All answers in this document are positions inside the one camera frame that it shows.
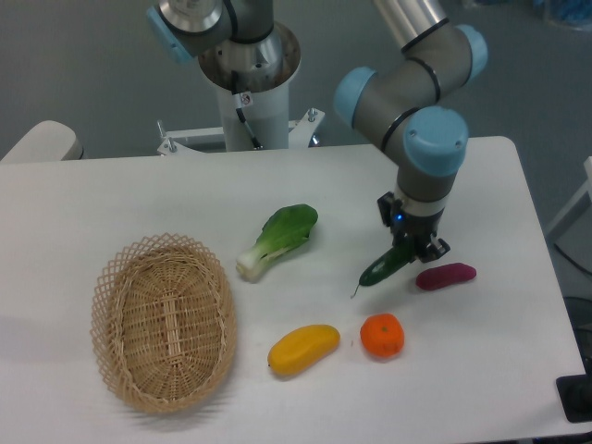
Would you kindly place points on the orange tangerine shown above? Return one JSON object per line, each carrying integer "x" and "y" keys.
{"x": 382, "y": 335}

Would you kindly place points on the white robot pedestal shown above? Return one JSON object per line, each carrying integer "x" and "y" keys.
{"x": 252, "y": 86}

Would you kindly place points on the green cucumber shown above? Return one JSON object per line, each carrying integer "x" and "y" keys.
{"x": 385, "y": 265}

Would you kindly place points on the woven wicker basket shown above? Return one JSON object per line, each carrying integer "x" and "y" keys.
{"x": 164, "y": 329}

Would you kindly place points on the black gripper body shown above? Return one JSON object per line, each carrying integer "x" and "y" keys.
{"x": 418, "y": 227}

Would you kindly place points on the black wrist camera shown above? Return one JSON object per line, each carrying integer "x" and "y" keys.
{"x": 389, "y": 207}

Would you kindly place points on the white furniture frame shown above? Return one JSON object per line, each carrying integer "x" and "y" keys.
{"x": 575, "y": 207}

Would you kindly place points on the black device at table edge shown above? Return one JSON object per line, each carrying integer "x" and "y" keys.
{"x": 575, "y": 395}

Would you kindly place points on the green bok choy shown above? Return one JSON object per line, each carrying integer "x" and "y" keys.
{"x": 287, "y": 229}

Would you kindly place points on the yellow mango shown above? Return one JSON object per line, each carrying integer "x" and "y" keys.
{"x": 302, "y": 348}

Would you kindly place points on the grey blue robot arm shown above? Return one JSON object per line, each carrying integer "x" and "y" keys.
{"x": 397, "y": 112}

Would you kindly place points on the purple sweet potato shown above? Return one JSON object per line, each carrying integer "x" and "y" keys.
{"x": 444, "y": 276}

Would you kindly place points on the white chair armrest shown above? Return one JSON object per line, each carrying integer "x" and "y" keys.
{"x": 48, "y": 141}

